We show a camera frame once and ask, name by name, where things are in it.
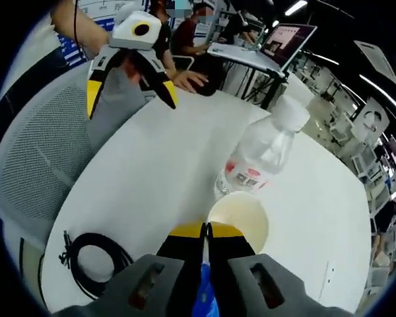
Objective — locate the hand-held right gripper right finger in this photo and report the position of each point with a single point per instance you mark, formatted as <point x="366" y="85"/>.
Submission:
<point x="231" y="244"/>

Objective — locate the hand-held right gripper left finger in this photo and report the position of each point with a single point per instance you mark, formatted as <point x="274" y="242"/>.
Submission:
<point x="171" y="244"/>

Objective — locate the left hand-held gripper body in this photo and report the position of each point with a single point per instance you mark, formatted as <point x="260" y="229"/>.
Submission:
<point x="135" y="33"/>

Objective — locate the white paper cup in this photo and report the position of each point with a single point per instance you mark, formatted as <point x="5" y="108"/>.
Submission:
<point x="241" y="214"/>

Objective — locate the clear plastic water bottle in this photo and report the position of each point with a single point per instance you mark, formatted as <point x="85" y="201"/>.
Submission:
<point x="260" y="155"/>

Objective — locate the person's left hand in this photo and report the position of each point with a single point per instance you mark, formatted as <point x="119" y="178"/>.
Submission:
<point x="132" y="69"/>

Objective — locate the black computer mouse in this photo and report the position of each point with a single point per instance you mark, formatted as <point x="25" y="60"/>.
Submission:
<point x="208" y="87"/>

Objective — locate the person's white shirt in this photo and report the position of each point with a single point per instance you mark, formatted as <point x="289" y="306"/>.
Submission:
<point x="29" y="56"/>

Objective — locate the white table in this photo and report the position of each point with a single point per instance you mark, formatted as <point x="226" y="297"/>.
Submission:
<point x="171" y="158"/>

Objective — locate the grey mesh office chair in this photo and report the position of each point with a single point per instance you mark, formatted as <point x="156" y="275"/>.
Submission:
<point x="46" y="148"/>

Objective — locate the black laptop stand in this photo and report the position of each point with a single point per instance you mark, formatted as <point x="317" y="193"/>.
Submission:
<point x="250" y="86"/>

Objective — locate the silver laptop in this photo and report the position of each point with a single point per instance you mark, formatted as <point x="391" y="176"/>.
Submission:
<point x="250" y="53"/>

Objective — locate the ceiling light panel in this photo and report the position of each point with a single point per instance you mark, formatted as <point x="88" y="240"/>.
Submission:
<point x="295" y="7"/>

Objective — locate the ceiling air vent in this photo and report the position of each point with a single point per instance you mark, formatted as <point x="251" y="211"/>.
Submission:
<point x="376" y="61"/>

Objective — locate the wall poster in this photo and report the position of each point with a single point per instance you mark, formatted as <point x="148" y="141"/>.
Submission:
<point x="371" y="122"/>

